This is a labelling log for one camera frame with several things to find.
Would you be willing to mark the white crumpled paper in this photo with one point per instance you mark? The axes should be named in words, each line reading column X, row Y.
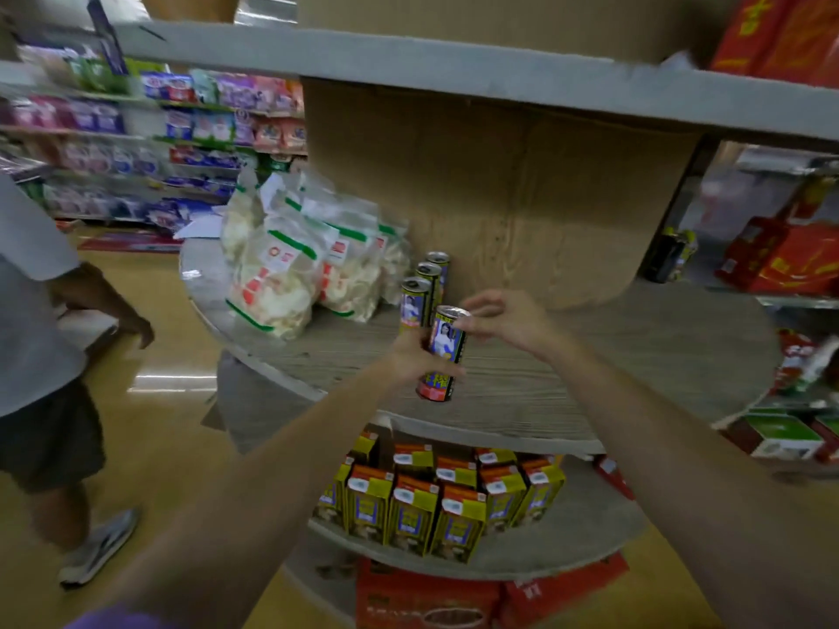
column 678, row 60

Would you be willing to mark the round wooden shelf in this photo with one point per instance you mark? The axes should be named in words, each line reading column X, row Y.
column 524, row 189

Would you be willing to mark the person's left hand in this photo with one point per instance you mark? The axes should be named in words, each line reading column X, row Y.
column 409, row 356

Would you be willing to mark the white paper sheet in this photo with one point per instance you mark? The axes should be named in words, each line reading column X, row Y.
column 200, row 227

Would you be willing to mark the purple shirt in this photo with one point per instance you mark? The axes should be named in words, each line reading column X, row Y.
column 118, row 619

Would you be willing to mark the red yellow-print carton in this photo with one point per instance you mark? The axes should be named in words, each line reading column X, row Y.
column 780, row 255

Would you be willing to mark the red cartoon face carton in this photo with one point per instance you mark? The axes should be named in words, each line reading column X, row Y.
column 793, row 360

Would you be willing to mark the white slim bottle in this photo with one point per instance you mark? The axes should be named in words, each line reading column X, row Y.
column 819, row 361

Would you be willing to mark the red floor mat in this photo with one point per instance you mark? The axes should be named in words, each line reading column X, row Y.
column 131, row 242

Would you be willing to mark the rows of colourful packets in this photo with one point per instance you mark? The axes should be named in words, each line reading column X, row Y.
column 196, row 124

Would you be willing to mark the dark blue sign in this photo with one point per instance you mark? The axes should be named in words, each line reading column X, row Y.
column 105, row 32

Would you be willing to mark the person's right hand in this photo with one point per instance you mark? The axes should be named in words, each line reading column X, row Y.
column 508, row 320

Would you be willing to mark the small green-top box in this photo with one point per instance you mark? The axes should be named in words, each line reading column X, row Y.
column 829, row 438
column 780, row 435

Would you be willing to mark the person's right forearm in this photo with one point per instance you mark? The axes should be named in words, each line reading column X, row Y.
column 688, row 491

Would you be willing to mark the person's left forearm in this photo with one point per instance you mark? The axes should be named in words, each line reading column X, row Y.
column 262, row 504

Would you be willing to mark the red porridge print carton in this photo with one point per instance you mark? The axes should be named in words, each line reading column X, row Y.
column 564, row 589
column 426, row 602

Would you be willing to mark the row of yellow orange cartons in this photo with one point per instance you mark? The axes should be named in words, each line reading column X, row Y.
column 419, row 510

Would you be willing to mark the yellow green bottle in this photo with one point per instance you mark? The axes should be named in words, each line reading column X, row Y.
column 688, row 248

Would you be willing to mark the yellow red tall pack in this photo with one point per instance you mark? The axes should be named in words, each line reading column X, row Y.
column 809, row 197

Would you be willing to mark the large red gift carton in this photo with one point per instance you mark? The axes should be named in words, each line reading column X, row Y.
column 773, row 32

